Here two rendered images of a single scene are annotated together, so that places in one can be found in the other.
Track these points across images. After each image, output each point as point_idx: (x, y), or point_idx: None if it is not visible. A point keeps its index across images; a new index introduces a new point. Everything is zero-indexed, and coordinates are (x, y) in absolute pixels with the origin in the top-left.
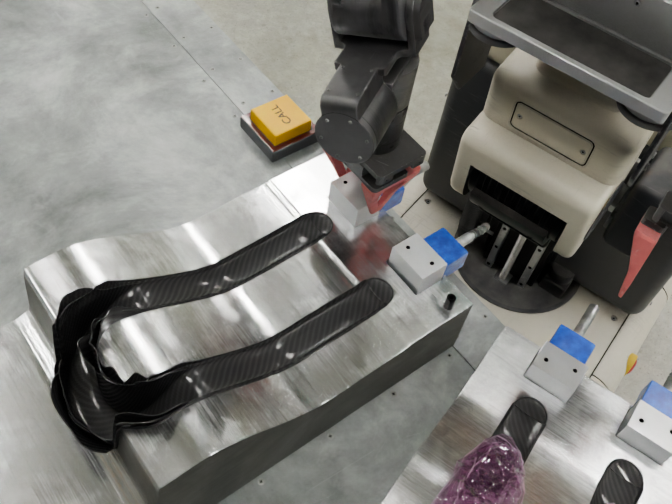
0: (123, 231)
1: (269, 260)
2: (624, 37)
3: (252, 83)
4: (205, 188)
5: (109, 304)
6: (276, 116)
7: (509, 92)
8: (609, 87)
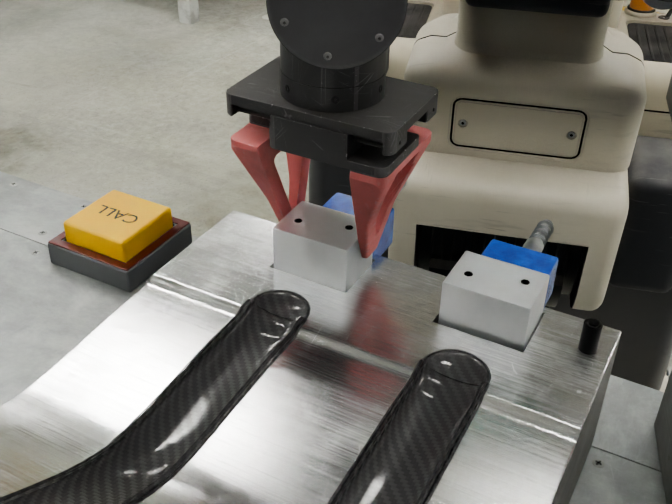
0: None
1: (220, 399)
2: None
3: (46, 206)
4: (25, 366)
5: None
6: (111, 218)
7: (439, 90)
8: None
